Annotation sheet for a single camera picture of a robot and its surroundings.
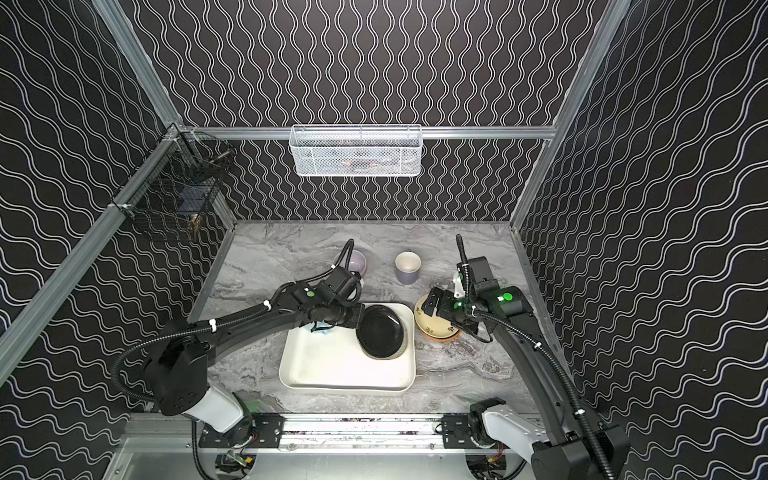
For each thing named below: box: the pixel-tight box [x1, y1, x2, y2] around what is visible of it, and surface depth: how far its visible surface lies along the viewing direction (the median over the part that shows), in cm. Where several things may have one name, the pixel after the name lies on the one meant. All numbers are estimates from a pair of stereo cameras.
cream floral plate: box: [414, 294, 459, 339], surface depth 92 cm
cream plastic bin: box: [279, 303, 417, 393], surface depth 87 cm
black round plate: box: [356, 304, 407, 360], surface depth 87 cm
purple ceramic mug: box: [394, 250, 422, 285], surface depth 103 cm
